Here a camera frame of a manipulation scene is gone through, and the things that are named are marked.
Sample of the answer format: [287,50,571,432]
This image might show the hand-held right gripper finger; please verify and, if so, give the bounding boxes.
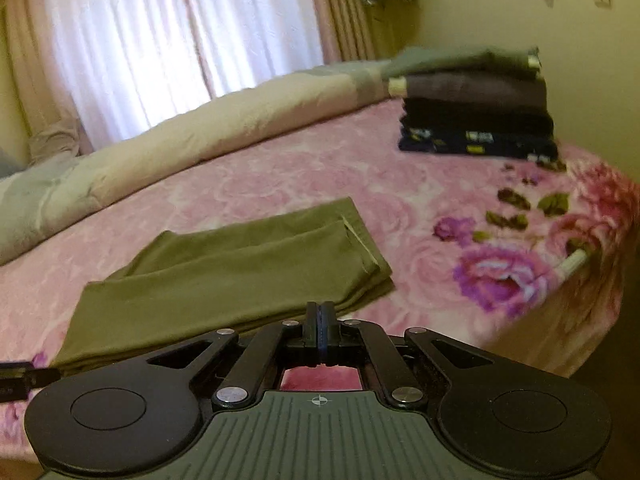
[147,301,322,408]
[320,301,496,406]

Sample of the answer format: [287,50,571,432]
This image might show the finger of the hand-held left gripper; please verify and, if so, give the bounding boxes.
[0,361,62,403]

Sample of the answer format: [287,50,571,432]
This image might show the olive green pants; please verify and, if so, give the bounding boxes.
[50,196,396,376]

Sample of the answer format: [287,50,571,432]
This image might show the pink floral blanket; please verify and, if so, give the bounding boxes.
[0,95,631,461]

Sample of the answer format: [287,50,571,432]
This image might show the grey pillow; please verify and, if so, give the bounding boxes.
[0,147,26,179]

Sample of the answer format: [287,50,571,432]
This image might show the grey and cream rolled duvet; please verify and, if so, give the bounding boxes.
[0,62,396,266]

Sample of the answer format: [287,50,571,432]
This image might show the pale pink pillow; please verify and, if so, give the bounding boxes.
[27,119,83,167]

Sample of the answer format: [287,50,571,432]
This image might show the navy printed folded garment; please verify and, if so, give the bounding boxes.
[397,125,560,162]

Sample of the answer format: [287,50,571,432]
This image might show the small white rolled label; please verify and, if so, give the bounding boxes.
[559,251,589,275]

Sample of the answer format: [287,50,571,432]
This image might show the black folded garment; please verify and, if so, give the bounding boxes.
[400,97,556,138]

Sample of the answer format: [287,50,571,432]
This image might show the brown folded garment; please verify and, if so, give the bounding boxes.
[389,72,548,111]

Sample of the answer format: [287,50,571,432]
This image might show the pink drape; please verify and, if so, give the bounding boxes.
[304,0,377,67]
[2,0,96,156]

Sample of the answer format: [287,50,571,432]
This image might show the white sheer curtain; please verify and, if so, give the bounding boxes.
[42,0,326,153]

